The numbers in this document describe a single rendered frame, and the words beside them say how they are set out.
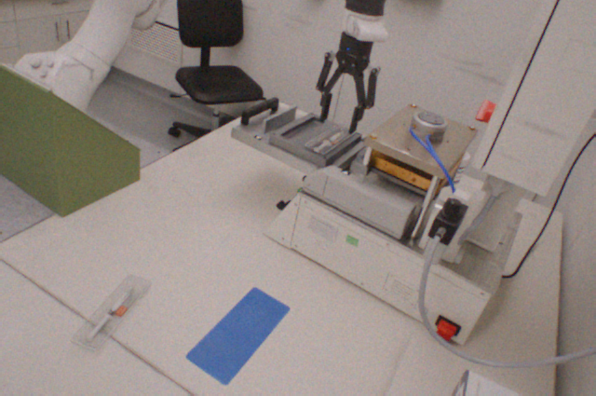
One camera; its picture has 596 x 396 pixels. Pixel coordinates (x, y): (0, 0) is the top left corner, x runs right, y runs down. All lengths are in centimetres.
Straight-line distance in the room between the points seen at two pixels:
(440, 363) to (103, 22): 109
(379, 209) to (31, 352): 71
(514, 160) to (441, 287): 32
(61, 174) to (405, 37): 189
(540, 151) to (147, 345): 78
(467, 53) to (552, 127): 170
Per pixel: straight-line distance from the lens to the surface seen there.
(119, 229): 120
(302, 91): 288
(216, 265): 111
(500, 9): 247
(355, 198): 101
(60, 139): 114
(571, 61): 82
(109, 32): 128
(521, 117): 84
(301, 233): 112
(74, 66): 126
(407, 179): 101
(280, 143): 114
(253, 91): 270
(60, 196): 122
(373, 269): 107
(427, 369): 99
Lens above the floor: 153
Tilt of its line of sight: 31 degrees down
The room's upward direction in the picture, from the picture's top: 11 degrees clockwise
